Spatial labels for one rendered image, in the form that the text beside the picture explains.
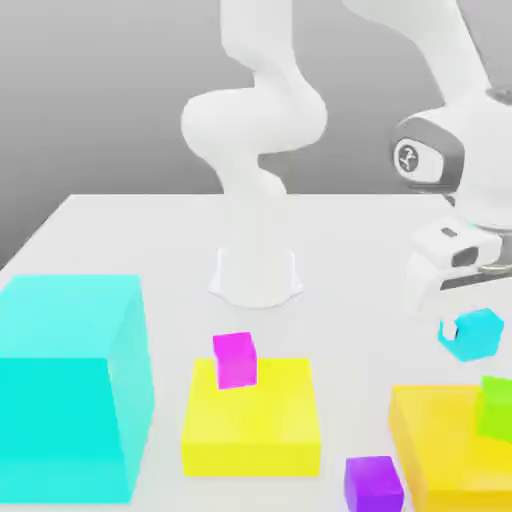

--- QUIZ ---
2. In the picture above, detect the large cyan box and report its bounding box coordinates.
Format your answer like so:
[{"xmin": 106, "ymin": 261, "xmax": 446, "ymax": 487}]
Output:
[{"xmin": 0, "ymin": 273, "xmax": 156, "ymax": 505}]

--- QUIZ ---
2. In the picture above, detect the small magenta cube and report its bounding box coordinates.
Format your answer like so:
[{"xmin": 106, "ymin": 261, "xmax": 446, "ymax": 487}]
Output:
[{"xmin": 212, "ymin": 330, "xmax": 259, "ymax": 391}]

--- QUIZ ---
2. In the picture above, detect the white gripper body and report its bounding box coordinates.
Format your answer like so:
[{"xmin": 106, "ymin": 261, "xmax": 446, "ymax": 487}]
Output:
[{"xmin": 405, "ymin": 250, "xmax": 512, "ymax": 324}]

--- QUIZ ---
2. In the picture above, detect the small cyan cube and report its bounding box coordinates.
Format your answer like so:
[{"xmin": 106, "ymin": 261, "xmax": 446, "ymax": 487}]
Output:
[{"xmin": 436, "ymin": 306, "xmax": 506, "ymax": 364}]

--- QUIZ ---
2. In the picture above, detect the large orange box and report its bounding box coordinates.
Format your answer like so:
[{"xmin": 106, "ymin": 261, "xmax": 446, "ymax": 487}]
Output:
[{"xmin": 387, "ymin": 383, "xmax": 512, "ymax": 512}]

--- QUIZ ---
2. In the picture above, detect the large yellow box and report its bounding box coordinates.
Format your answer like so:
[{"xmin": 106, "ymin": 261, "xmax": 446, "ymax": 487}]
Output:
[{"xmin": 180, "ymin": 356, "xmax": 323, "ymax": 478}]

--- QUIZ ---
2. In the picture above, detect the small green cube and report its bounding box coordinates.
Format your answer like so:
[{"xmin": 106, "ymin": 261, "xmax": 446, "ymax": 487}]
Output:
[{"xmin": 474, "ymin": 374, "xmax": 512, "ymax": 445}]

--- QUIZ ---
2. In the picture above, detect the small purple cube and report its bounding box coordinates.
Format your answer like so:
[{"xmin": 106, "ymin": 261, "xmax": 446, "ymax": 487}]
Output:
[{"xmin": 344, "ymin": 455, "xmax": 406, "ymax": 512}]

